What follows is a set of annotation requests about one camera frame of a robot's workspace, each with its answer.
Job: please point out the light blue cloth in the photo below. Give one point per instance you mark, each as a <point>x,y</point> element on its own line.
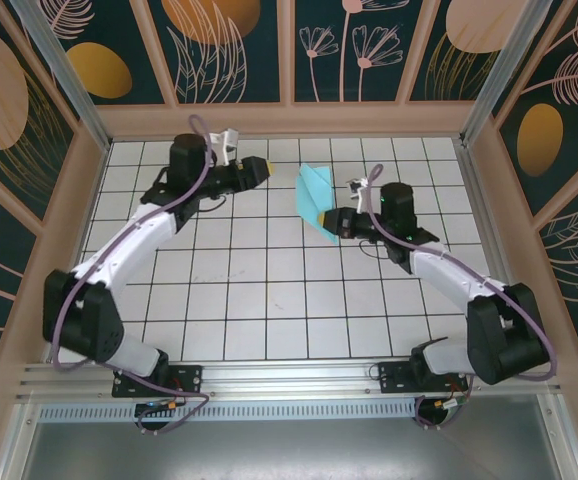
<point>314,195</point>

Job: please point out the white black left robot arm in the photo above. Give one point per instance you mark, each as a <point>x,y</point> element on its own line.
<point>119,260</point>

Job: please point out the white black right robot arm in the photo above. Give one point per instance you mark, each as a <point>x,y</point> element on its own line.
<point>449,272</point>

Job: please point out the grey metal sheet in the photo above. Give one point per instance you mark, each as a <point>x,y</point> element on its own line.
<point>289,450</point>

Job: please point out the white grid table mat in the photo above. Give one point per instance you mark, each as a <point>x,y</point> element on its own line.
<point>269,300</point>

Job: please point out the aluminium side rail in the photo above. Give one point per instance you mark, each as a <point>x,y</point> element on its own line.
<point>470,175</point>

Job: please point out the aluminium corner post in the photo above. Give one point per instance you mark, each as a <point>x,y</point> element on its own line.
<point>69,85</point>
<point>499,75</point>

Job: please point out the long aluminium mounting rail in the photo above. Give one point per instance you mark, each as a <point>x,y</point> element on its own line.
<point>289,375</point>

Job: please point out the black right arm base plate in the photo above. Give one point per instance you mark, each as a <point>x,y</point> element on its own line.
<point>394,380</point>

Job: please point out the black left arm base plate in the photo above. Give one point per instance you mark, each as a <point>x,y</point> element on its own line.
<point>189,380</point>

